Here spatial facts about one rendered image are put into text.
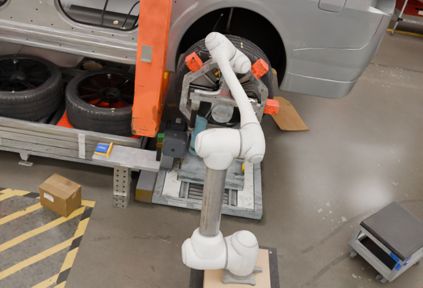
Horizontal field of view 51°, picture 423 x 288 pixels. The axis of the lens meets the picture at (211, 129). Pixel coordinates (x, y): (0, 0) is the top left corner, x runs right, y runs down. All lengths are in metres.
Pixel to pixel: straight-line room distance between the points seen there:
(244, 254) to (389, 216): 1.28
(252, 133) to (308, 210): 1.57
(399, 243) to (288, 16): 1.63
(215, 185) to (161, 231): 1.08
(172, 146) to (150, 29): 0.97
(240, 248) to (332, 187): 1.67
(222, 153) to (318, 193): 1.81
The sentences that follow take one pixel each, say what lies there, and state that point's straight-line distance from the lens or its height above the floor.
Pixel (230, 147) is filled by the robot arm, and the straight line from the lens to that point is 1.96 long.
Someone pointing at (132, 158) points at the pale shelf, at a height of 0.45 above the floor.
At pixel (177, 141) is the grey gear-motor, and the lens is 3.16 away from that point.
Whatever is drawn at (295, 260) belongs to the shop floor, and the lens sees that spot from 3.14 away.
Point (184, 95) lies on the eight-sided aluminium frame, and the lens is 2.82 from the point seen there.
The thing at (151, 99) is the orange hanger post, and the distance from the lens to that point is 2.79.
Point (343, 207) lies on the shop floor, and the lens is 3.64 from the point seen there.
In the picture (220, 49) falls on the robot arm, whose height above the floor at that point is 1.37.
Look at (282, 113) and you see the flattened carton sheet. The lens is 4.45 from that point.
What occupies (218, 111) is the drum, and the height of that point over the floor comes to 0.87.
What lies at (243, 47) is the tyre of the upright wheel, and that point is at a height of 1.17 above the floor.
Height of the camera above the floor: 2.35
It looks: 36 degrees down
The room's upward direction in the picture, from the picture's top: 11 degrees clockwise
